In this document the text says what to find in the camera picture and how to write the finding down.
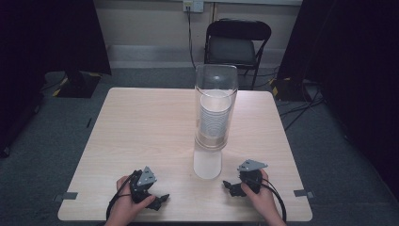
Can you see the stack of white paper cups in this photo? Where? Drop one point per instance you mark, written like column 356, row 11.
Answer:
column 215, row 116

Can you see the black stand base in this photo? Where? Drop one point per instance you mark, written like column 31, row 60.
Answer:
column 288, row 89
column 78, row 86

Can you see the clear cup dispenser tube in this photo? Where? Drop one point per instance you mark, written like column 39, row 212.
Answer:
column 215, row 78

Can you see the black curtain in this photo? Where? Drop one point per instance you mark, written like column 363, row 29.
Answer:
column 37, row 47
column 354, row 62

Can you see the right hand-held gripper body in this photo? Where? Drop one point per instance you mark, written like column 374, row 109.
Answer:
column 251, row 175

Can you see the person's left hand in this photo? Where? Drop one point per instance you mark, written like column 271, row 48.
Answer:
column 127, row 204

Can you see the black folding chair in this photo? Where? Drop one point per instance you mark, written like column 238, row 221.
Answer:
column 232, row 47

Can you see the person's right hand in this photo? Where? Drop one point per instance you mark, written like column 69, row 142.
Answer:
column 262, row 201

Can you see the white wall outlet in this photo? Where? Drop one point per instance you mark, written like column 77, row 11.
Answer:
column 193, row 5

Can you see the grey tape strip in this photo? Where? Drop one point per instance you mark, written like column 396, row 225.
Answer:
column 303, row 193
column 66, row 196

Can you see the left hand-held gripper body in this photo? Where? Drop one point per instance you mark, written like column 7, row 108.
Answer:
column 141, row 188

